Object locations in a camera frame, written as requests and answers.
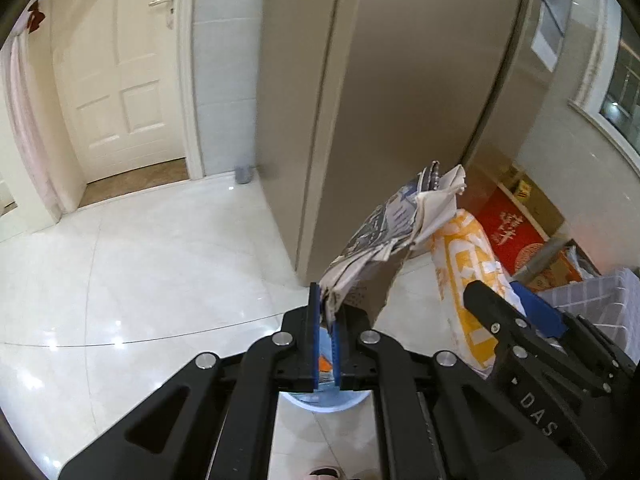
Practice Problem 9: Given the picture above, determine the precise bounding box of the silver door handle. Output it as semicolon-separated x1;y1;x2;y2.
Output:
148;0;177;29

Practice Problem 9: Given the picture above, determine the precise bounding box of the pink curtain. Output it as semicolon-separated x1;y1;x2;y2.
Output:
0;25;64;222

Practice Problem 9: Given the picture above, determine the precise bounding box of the white paper sheet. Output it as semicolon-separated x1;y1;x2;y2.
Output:
530;20;564;74

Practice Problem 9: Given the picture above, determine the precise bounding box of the brown cardboard box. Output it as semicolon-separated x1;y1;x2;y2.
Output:
500;160;567;237

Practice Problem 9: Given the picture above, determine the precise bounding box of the newspaper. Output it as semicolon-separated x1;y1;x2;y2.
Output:
320;161;468;326

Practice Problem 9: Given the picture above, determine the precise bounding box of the light blue trash bin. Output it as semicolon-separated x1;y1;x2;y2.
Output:
279;325;374;414

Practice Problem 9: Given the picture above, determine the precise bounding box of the orange printed carton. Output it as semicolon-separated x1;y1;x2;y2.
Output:
525;250;584;292

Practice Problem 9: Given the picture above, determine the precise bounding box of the white plastic basket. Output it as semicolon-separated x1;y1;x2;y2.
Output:
540;266;640;361

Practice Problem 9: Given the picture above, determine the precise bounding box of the white framed window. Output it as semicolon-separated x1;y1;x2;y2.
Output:
567;10;640;157

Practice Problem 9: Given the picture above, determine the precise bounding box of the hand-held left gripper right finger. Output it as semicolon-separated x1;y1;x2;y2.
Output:
331;304;597;480

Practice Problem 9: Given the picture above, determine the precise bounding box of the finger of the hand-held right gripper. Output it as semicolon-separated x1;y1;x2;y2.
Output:
509;281;640;387
463;279;614;397

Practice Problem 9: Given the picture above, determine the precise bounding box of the beige refrigerator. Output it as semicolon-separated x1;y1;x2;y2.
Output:
255;0;576;287

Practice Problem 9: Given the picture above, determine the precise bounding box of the orange white plastic bag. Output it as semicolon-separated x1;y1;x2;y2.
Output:
430;209;524;379

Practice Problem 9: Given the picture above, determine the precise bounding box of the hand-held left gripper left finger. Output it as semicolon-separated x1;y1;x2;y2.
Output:
57;282;322;480

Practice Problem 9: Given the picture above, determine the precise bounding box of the red gift box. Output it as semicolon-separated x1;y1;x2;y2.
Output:
472;182;552;274

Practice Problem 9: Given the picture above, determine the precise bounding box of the white panel door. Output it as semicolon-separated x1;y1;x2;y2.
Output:
52;0;190;184

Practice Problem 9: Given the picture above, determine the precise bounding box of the red hanging decoration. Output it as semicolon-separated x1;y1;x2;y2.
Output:
27;1;46;34

